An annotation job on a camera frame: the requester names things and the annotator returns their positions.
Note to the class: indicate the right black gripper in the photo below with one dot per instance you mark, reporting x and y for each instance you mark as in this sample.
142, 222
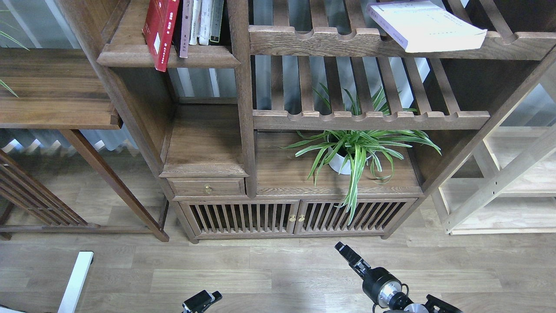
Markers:
378, 284

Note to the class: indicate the white bar on floor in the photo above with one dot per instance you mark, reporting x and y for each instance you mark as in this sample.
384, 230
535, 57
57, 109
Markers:
76, 282

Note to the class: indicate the dark green upright book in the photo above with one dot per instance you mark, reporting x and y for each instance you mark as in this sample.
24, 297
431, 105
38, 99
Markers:
216, 21

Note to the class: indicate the green spider plant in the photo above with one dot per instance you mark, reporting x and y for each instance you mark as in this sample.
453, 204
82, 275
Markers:
360, 149

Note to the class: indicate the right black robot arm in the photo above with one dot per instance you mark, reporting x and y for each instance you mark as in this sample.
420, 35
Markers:
401, 303

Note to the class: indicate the dark wooden bookshelf unit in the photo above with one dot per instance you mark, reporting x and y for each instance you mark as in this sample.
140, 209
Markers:
310, 65

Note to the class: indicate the green leaves at left edge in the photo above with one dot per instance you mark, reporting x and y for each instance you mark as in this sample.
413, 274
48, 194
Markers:
8, 54

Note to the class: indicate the light wooden shelf unit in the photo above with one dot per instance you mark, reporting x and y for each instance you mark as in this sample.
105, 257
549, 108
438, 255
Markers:
514, 189

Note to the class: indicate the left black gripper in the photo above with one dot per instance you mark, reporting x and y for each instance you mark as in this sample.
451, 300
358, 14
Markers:
201, 301

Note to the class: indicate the white book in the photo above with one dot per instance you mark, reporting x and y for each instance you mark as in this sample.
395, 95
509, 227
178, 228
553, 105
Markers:
195, 18
205, 22
421, 26

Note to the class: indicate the red book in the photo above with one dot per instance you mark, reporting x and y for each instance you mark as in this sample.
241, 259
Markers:
158, 30

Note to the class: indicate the dark slatted wooden rack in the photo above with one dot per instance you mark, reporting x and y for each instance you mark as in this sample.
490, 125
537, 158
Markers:
25, 192

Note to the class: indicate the white plant pot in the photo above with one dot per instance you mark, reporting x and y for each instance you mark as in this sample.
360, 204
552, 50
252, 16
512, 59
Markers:
340, 163

